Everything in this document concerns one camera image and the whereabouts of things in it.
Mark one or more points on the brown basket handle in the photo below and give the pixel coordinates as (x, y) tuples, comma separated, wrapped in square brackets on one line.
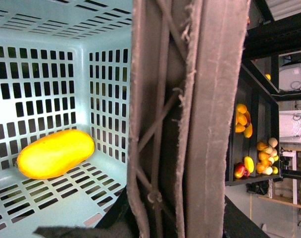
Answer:
[(185, 63)]

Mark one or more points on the yellow mango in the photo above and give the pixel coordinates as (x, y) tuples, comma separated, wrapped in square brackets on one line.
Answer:
[(55, 154)]

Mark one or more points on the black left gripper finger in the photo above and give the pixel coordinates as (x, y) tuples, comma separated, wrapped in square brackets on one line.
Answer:
[(116, 231)]

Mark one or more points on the light blue plastic basket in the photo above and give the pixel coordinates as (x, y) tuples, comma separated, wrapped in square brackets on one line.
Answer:
[(64, 64)]

